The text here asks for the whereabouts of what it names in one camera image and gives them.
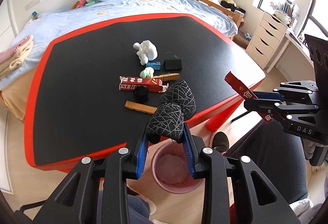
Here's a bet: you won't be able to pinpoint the dark red printed carton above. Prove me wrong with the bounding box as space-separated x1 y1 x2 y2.
119 76 169 93

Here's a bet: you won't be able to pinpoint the brown cardboard piece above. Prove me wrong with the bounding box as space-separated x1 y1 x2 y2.
153 73 180 82

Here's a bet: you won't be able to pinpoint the folded pink beige towels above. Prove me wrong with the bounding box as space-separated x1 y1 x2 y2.
0 35 34 78

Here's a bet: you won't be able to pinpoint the small blue alarm clock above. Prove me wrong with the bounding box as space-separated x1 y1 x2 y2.
31 11 38 19

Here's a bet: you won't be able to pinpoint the small blue carton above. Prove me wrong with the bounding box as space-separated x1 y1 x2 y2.
146 61 161 71

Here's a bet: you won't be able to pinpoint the long red Surprise box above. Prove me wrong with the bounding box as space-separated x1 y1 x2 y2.
225 71 273 123

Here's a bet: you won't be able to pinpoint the bed with blue sheet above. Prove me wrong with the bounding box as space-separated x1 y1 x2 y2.
1 0 238 121

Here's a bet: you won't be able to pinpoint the white rolled socks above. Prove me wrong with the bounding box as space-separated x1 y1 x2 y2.
133 40 158 65

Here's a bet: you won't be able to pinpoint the brown cardboard strip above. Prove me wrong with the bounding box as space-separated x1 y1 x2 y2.
124 101 157 114

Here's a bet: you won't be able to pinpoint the pink trash bin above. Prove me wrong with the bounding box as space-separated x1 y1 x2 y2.
151 141 204 194

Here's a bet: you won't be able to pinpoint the small black crumpled item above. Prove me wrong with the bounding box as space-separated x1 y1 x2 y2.
133 86 149 103

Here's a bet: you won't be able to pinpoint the black plastic tray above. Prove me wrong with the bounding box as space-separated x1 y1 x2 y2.
163 59 183 71

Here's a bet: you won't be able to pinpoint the green white crumpled wrapper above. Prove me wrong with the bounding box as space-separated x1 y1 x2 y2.
140 67 155 78

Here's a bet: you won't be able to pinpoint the wall switch panel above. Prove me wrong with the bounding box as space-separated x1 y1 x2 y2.
24 0 41 11

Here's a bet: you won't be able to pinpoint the white drawer cabinet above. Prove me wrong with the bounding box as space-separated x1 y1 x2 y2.
246 12 287 69

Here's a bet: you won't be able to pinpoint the black patterned sock bundle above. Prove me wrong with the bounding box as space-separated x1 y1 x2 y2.
145 80 197 144

